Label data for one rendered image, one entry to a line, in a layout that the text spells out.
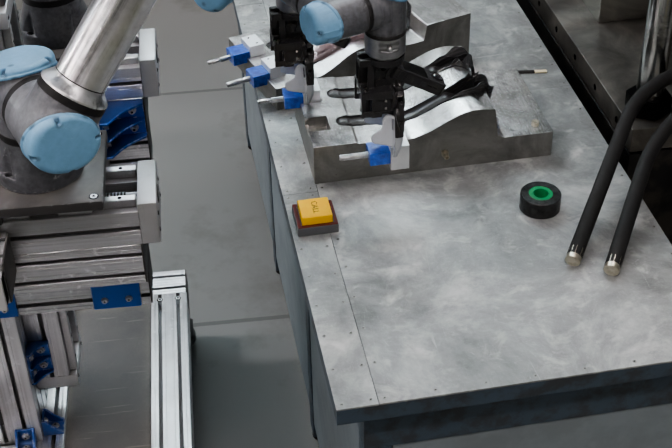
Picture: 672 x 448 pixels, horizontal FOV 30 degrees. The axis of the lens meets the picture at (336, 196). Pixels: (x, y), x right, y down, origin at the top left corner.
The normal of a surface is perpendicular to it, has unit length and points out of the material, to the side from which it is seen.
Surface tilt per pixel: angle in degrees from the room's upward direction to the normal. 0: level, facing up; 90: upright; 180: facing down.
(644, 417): 90
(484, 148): 90
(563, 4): 0
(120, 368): 0
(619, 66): 0
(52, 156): 96
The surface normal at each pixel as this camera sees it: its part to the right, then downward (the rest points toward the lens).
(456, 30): 0.46, 0.52
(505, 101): -0.02, -0.80
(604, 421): 0.18, 0.59
